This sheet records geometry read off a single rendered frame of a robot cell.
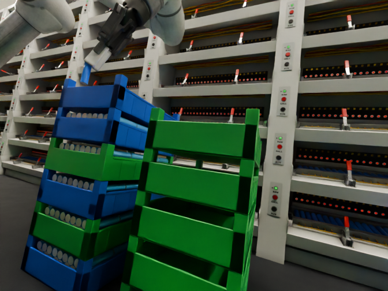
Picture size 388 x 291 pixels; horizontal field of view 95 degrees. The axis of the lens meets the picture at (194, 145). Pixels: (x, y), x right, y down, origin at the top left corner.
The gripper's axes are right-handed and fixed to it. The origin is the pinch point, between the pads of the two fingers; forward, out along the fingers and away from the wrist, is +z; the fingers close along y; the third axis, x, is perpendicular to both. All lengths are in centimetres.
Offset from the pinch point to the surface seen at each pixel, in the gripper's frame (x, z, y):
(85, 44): -63, -24, -80
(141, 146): 24.9, 14.4, 2.1
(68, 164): 14.2, 27.0, 6.2
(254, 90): 47, -32, -18
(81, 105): 8.1, 14.0, 6.1
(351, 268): 103, 10, -2
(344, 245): 96, 5, -1
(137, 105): 18.7, 6.5, 6.0
